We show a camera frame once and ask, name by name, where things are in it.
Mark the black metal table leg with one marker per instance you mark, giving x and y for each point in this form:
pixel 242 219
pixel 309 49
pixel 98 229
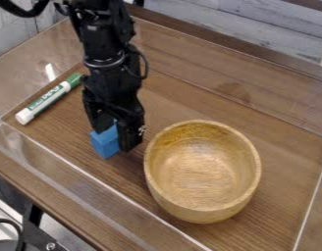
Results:
pixel 35 214

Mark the clear acrylic tray enclosure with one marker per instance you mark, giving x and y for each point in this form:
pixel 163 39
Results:
pixel 199 81

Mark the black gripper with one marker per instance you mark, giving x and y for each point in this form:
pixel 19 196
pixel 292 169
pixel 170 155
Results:
pixel 111 99

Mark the green and white marker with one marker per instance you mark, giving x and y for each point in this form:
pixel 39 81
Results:
pixel 47 99

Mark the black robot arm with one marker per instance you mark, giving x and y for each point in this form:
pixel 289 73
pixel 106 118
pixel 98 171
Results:
pixel 106 29

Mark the brown wooden bowl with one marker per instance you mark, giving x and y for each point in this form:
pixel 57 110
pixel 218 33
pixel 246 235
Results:
pixel 202 169

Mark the blue rectangular block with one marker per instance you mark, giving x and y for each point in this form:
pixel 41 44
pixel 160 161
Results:
pixel 106 142

